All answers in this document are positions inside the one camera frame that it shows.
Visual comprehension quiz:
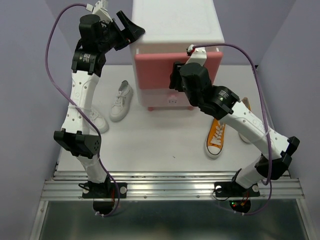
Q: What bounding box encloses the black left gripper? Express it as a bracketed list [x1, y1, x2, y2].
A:
[97, 11, 145, 53]

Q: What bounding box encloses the dark pink drawer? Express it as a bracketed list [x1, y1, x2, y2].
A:
[133, 51, 223, 90]

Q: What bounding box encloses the orange sneaker one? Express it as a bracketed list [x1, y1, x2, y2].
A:
[238, 97, 251, 144]
[204, 118, 226, 159]

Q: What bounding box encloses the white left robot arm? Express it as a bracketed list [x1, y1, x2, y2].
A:
[53, 10, 145, 197]

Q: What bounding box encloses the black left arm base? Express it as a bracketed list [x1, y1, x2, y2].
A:
[78, 181, 128, 218]

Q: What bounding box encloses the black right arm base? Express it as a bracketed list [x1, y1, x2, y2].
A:
[212, 181, 261, 215]

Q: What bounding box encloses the white sneaker near arm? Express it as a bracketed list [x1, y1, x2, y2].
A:
[88, 106, 109, 134]

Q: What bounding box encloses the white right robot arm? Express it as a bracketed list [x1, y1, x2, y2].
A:
[169, 62, 300, 195]

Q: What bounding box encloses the white shoe cabinet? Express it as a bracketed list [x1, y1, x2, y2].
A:
[130, 0, 225, 111]

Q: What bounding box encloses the white sneaker near cabinet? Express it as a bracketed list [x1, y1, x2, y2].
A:
[109, 80, 134, 122]

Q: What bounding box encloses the pink bunny lower knob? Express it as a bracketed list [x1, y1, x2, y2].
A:
[167, 94, 179, 105]

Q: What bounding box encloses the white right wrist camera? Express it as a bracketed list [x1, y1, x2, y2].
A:
[186, 44, 207, 67]

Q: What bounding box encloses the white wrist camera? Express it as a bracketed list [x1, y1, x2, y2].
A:
[186, 44, 207, 67]
[85, 0, 113, 24]

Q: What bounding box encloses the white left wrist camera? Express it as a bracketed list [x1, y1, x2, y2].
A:
[85, 0, 113, 24]

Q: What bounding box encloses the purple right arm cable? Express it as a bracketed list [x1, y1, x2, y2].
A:
[192, 43, 273, 217]

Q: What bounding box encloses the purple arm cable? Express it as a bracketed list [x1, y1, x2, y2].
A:
[44, 3, 119, 218]
[192, 43, 273, 217]

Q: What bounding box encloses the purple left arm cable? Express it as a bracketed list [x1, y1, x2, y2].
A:
[44, 3, 119, 218]

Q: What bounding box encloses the aluminium rail frame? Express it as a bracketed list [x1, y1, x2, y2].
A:
[28, 63, 315, 240]

